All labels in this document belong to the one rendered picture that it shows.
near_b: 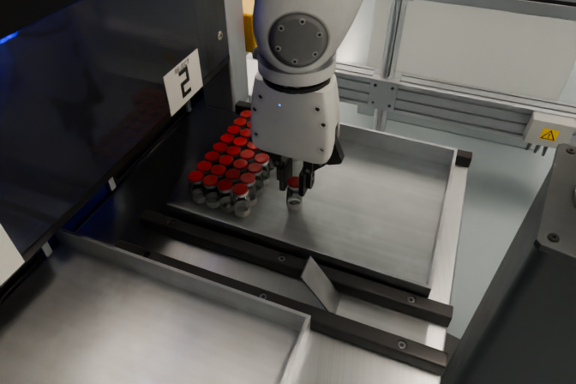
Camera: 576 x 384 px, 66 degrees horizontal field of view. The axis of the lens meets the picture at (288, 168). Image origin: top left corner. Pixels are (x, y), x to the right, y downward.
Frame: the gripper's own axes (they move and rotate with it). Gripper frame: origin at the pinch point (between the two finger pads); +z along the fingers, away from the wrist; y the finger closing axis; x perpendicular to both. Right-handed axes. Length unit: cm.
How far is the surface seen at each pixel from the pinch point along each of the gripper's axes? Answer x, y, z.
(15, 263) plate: -26.9, -17.4, -6.1
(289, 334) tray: -18.3, 6.4, 5.6
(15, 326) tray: -28.6, -21.9, 5.4
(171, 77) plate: 0.9, -17.7, -10.5
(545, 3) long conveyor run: 94, 35, 6
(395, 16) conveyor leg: 97, -4, 17
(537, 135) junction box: 91, 46, 45
